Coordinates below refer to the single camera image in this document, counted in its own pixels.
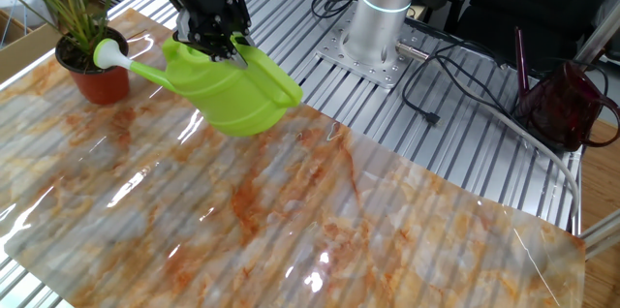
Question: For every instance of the aluminium frame post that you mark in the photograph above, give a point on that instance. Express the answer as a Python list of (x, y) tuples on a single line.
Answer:
[(600, 235), (598, 37)]

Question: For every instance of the dark red transparent watering can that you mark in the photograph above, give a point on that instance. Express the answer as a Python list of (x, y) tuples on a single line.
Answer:
[(557, 109)]

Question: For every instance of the green plastic watering can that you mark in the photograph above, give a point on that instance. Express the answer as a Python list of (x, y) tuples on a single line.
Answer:
[(232, 95)]

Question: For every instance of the green plant in terracotta pot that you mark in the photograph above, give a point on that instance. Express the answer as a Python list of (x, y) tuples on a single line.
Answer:
[(97, 87)]

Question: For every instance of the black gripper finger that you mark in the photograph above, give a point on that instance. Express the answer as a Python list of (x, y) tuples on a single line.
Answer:
[(242, 37), (184, 27)]

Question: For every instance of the orange marble pattern mat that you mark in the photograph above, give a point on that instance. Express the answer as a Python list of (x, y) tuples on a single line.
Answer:
[(339, 230)]

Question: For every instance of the brown cardboard box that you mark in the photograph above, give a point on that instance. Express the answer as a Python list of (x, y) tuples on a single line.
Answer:
[(29, 49)]

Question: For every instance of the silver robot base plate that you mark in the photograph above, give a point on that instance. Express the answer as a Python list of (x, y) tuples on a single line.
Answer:
[(368, 73)]

